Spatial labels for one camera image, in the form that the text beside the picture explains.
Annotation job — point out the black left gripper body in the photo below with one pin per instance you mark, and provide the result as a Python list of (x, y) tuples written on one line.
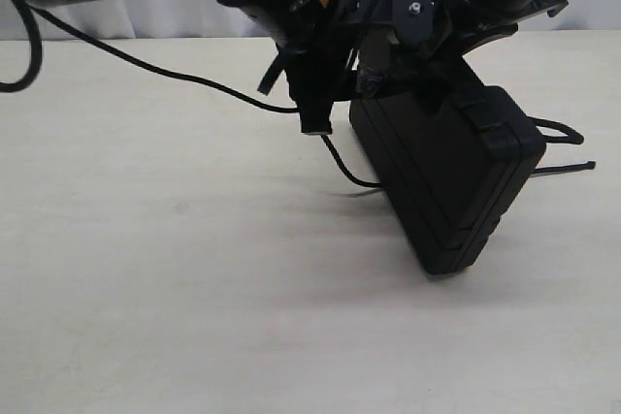
[(320, 35)]

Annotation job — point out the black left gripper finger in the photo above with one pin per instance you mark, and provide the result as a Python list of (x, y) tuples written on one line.
[(315, 81), (387, 68)]

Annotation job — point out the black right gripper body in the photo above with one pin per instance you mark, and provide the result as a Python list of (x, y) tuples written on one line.
[(485, 26)]

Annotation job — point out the black plastic carrying case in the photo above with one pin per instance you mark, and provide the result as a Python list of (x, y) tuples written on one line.
[(451, 157)]

